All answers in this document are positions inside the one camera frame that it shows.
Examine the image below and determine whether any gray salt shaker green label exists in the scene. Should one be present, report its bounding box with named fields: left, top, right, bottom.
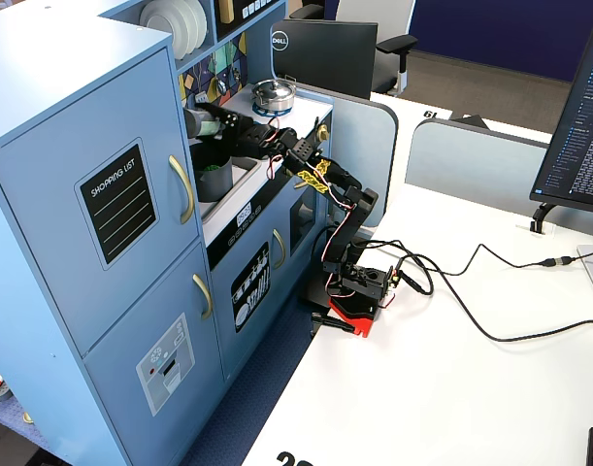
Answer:
left=182, top=107, right=225, bottom=141

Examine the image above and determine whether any black Dell monitor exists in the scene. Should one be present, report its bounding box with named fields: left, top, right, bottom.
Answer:
left=270, top=17, right=379, bottom=101

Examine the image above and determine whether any steel pot with lid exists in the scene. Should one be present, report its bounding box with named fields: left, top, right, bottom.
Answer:
left=250, top=77, right=298, bottom=115

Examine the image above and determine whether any long black cable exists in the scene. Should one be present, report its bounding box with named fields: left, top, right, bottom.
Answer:
left=402, top=251, right=593, bottom=344

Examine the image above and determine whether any blue toy kitchen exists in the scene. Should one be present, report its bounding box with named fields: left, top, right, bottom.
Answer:
left=0, top=0, right=336, bottom=466

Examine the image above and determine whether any white black office chair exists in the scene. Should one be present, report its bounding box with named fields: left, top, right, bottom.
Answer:
left=288, top=0, right=419, bottom=96

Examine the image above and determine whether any gray cooking pot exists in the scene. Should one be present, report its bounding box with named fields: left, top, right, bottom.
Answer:
left=191, top=143, right=234, bottom=204

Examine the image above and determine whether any black table clamp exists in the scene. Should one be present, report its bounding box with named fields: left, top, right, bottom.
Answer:
left=311, top=313, right=356, bottom=334

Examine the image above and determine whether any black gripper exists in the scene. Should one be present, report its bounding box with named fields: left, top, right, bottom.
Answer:
left=192, top=102, right=297, bottom=161

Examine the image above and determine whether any gold fridge door handle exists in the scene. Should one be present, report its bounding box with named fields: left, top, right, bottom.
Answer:
left=168, top=153, right=196, bottom=225
left=192, top=273, right=214, bottom=320

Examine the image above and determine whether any gold dishwasher door handle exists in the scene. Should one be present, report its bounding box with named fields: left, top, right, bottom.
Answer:
left=271, top=228, right=287, bottom=271

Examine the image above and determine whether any gray rounded desk divider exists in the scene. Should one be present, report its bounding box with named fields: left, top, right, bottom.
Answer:
left=405, top=118, right=593, bottom=240
left=295, top=82, right=399, bottom=229

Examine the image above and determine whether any black cable with connector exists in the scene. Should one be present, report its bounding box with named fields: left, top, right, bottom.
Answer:
left=368, top=239, right=581, bottom=288

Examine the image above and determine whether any lit computer monitor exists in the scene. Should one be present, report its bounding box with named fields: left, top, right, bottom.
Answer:
left=528, top=13, right=593, bottom=217

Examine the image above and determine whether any black shopping list board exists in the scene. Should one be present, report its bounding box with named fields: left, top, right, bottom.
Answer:
left=74, top=137, right=160, bottom=272

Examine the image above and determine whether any white plate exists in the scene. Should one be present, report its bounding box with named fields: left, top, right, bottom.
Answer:
left=139, top=0, right=186, bottom=60
left=172, top=0, right=199, bottom=54
left=191, top=0, right=210, bottom=50

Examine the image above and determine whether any red black robot base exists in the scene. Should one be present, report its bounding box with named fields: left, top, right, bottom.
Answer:
left=298, top=285, right=397, bottom=340

